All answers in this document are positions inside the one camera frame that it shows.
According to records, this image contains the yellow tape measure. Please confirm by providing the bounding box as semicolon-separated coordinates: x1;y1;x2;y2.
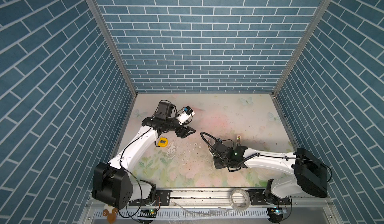
158;137;168;148

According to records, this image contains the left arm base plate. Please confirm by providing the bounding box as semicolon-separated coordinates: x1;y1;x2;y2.
129;190;171;207

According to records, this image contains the plush panda toy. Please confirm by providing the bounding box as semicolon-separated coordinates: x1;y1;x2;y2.
103;204;118;224

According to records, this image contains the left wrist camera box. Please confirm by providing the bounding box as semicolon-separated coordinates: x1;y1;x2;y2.
177;106;195;125

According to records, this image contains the aluminium front rail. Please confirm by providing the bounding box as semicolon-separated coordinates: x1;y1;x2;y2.
86;187;332;209

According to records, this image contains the pink stapler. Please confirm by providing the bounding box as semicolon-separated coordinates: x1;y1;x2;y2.
236;135;241;146

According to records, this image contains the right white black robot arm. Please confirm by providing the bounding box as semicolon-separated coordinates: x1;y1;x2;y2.
209;141;329;204

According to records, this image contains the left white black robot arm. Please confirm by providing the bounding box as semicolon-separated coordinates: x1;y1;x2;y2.
92;117;196;210

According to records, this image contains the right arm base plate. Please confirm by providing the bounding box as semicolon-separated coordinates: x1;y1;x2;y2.
246;189;291;206

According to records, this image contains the clear tape roll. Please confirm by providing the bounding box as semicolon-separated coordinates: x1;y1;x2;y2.
230;188;251;212

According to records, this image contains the white slotted cable duct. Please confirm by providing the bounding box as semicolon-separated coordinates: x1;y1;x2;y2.
92;208;270;220

